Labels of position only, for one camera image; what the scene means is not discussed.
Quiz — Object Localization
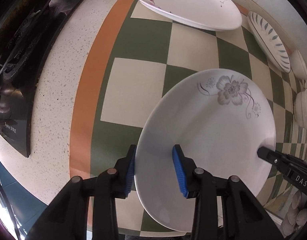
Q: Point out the green checkered table mat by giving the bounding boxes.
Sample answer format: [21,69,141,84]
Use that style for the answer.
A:
[68,0,307,238]

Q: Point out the black gas stove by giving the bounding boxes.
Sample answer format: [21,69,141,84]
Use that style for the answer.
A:
[0,0,83,157]

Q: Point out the white plate grey flower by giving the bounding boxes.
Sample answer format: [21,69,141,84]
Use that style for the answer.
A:
[135,69,276,232]

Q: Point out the white bowl stacked far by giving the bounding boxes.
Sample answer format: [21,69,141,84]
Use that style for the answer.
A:
[294,90,307,130]

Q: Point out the white plate blue leaves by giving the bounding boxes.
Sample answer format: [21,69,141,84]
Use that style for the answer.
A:
[247,11,291,73]

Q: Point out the black cable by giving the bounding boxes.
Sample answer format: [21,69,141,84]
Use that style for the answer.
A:
[0,167,22,240]

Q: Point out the large white floral plate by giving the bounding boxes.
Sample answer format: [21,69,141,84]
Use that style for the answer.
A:
[139,0,242,31]

